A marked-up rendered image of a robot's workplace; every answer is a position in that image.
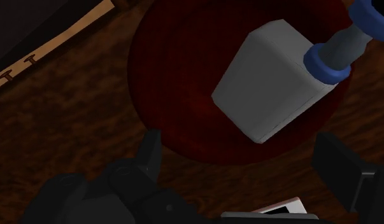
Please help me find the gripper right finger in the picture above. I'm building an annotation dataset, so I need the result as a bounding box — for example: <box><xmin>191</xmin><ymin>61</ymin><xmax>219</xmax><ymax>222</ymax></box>
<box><xmin>311</xmin><ymin>132</ymin><xmax>384</xmax><ymax>224</ymax></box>

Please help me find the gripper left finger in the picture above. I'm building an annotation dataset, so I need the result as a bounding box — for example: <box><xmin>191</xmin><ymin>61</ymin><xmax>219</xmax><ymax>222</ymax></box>
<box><xmin>20</xmin><ymin>129</ymin><xmax>167</xmax><ymax>224</ymax></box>

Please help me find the white and pink flat box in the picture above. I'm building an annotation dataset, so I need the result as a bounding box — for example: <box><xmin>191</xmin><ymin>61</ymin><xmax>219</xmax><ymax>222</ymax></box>
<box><xmin>252</xmin><ymin>196</ymin><xmax>308</xmax><ymax>216</ymax></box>

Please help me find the dark red round plate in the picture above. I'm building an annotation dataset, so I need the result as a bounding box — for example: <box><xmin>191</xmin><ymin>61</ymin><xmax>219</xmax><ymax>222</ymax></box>
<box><xmin>127</xmin><ymin>0</ymin><xmax>355</xmax><ymax>165</ymax></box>

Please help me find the white mallet blue ringed handle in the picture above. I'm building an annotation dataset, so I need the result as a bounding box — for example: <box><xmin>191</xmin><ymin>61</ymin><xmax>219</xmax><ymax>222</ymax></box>
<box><xmin>211</xmin><ymin>0</ymin><xmax>384</xmax><ymax>145</ymax></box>

